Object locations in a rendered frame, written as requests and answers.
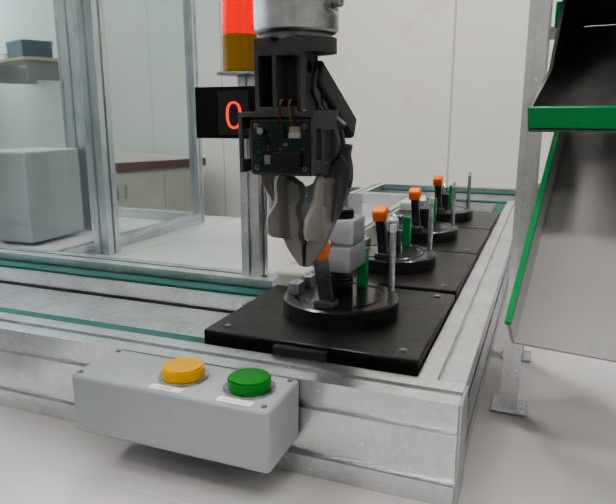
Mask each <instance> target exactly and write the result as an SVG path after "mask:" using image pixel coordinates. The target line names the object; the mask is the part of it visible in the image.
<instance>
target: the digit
mask: <svg viewBox="0 0 616 504"><path fill-rule="evenodd" d="M217 101H218V132H219V135H239V129H238V112H249V105H248V90H220V91H217Z"/></svg>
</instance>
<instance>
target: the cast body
mask: <svg viewBox="0 0 616 504"><path fill-rule="evenodd" d="M364 237H365V216H364V215H354V209H353V208H350V207H343V209H342V212H341V214H340V216H339V218H338V220H337V222H336V224H335V227H334V229H333V231H332V233H331V236H330V238H329V240H332V241H333V246H332V248H331V251H330V253H329V255H328V261H329V268H330V272H332V273H342V274H350V273H352V272H353V271H354V270H355V269H357V268H358V267H359V266H361V265H362V264H363V263H365V261H366V239H364Z"/></svg>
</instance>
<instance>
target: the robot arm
mask: <svg viewBox="0 0 616 504"><path fill-rule="evenodd" d="M343 5H344V0H253V19H254V33H255V34H256V35H258V36H261V38H257V39H253V42H254V74H255V107H256V109H255V111H254V112H238V129H239V156H240V172H247V171H251V170H252V173H253V174H256V175H261V177H262V181H263V184H264V186H265V188H266V190H267V192H268V194H269V196H270V197H271V199H272V201H273V202H274V205H273V207H272V209H271V210H270V212H269V214H268V215H267V218H266V229H267V232H268V234H269V235H270V236H271V237H276V238H283V239H284V241H285V244H286V246H287V248H288V250H289V252H290V253H291V255H292V256H293V258H294V259H295V260H296V262H297V263H298V264H299V266H300V267H310V266H311V265H312V264H313V263H314V261H315V260H316V259H317V258H318V257H319V255H320V254H321V252H322V251H323V249H324V248H325V246H326V244H327V242H328V240H329V238H330V236H331V233H332V231H333V229H334V227H335V224H336V222H337V220H338V218H339V216H340V214H341V212H342V209H343V207H344V205H345V202H346V200H347V197H348V195H349V193H350V190H351V187H352V182H353V162H352V157H351V153H352V148H353V145H352V144H346V141H345V138H352V137H353V136H354V133H355V127H356V117H355V115H354V114H353V112H352V110H351V109H350V107H349V105H348V103H347V102H346V100H345V98H344V97H343V95H342V93H341V91H340V90H339V88H338V86H337V85H336V83H335V81H334V79H333V78H332V76H331V74H330V73H329V71H328V69H327V68H326V66H325V64H324V62H323V61H321V60H319V61H318V56H327V55H334V54H337V38H335V37H332V36H333V35H335V34H336V33H337V32H338V31H339V12H338V7H342V6H343ZM247 128H249V150H250V158H246V159H245V158H244V130H243V129H247ZM295 176H310V177H311V176H316V177H315V179H314V183H312V184H310V185H309V186H308V188H307V200H308V201H309V204H310V206H311V207H310V209H309V211H308V213H307V215H306V217H305V219H304V216H303V213H302V203H303V200H304V198H305V196H306V194H305V184H304V183H303V182H302V181H300V180H299V179H297V178H296V177H295ZM307 240H308V241H307Z"/></svg>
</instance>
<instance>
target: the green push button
mask: <svg viewBox="0 0 616 504"><path fill-rule="evenodd" d="M271 386H272V377H271V375H270V374H269V373H268V372H267V371H265V370H263V369H259V368H243V369H238V370H236V371H234V372H232V373H231V374H230V375H229V376H228V377H227V389H228V390H229V391H230V392H231V393H233V394H236V395H240V396H255V395H260V394H263V393H265V392H267V391H269V390H270V389H271Z"/></svg>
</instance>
